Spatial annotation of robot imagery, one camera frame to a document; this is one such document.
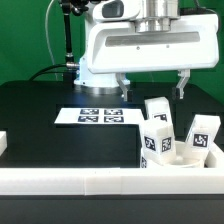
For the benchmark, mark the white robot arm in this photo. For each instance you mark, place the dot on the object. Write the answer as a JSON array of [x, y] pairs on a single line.
[[148, 15]]

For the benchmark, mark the black camera stand pole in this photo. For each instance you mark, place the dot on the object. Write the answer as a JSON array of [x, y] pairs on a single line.
[[77, 7]]

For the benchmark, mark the white sheet with markers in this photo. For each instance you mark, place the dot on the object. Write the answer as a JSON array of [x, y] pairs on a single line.
[[99, 116]]

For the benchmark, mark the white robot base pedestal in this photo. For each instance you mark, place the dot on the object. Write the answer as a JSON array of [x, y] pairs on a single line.
[[85, 78]]

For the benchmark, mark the white round stool seat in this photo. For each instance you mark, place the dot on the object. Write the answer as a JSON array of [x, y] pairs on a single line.
[[179, 162]]

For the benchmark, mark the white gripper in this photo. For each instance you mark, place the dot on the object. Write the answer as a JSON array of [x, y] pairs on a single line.
[[118, 48]]

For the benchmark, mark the white U-shaped fence wall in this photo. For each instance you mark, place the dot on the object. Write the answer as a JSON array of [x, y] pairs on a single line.
[[111, 181]]

